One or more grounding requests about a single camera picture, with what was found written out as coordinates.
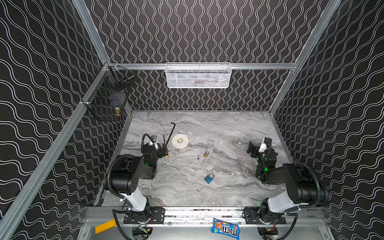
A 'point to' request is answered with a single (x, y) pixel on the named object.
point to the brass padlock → (206, 154)
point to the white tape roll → (180, 141)
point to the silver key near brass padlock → (198, 158)
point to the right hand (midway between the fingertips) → (260, 143)
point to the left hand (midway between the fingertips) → (160, 144)
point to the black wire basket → (107, 101)
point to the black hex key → (171, 132)
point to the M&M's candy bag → (221, 227)
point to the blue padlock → (208, 178)
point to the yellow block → (103, 227)
